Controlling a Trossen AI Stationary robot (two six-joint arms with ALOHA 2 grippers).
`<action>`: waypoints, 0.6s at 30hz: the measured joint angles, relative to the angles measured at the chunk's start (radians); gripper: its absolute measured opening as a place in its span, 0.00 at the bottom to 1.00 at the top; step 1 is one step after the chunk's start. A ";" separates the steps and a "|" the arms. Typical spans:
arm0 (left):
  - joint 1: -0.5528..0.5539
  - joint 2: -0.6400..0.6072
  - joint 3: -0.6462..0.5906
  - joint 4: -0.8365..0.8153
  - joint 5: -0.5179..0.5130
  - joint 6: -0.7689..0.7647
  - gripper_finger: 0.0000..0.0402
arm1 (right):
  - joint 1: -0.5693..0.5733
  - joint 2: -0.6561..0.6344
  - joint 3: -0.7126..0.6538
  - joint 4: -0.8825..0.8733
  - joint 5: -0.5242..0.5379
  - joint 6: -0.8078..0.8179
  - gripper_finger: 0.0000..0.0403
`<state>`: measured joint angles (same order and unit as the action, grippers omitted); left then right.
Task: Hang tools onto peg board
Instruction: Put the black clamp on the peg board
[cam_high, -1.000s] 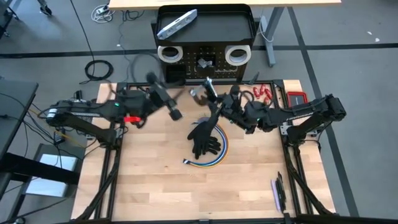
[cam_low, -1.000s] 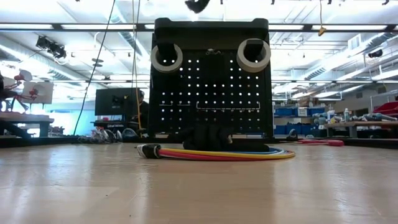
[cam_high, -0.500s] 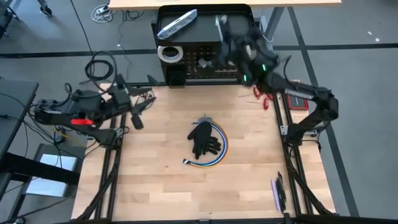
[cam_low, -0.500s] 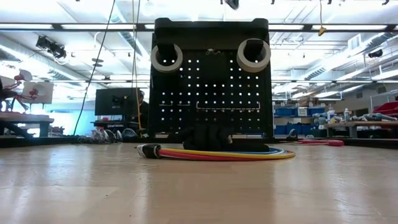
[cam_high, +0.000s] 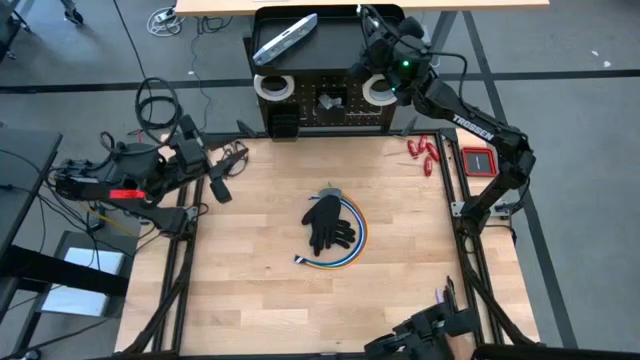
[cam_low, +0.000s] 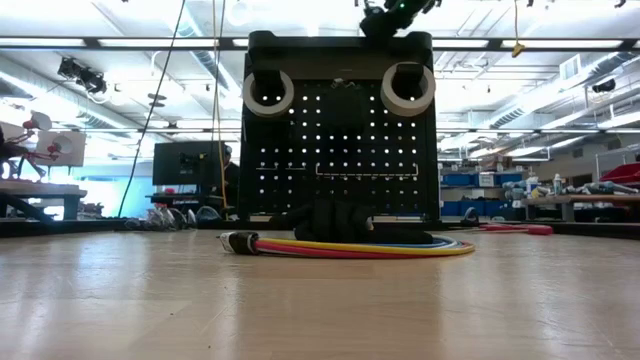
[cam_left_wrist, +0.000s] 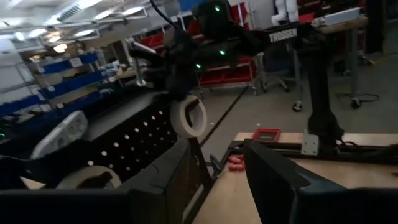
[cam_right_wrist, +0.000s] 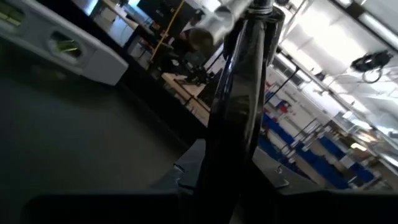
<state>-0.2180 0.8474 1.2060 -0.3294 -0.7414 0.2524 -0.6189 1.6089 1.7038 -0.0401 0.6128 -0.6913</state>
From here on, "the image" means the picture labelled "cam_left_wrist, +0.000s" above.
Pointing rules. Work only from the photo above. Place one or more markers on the wooden table on castors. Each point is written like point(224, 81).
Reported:
point(342, 28)

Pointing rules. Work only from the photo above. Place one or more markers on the black peg board stand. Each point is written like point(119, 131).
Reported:
point(118, 115)

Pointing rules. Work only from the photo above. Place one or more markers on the black C-clamp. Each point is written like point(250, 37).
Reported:
point(136, 65)

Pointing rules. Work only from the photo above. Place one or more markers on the blue bin shelving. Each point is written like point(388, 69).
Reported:
point(71, 82)

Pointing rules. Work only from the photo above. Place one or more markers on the grey metal bracket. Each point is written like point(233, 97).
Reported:
point(310, 144)

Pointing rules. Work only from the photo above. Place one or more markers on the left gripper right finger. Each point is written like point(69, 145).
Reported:
point(280, 199)

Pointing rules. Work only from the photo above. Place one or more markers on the white machine part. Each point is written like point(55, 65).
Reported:
point(284, 12)

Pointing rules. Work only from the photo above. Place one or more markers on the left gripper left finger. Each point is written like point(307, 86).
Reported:
point(168, 193)

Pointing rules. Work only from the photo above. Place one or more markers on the red bin rack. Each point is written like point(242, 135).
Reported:
point(224, 74)

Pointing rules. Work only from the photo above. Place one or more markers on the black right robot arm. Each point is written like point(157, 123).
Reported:
point(320, 93)

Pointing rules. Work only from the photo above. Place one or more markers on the black aluminium table frame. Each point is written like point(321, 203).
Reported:
point(289, 148)

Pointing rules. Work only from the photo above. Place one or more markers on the white tape roll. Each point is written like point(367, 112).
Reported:
point(180, 124)
point(74, 175)

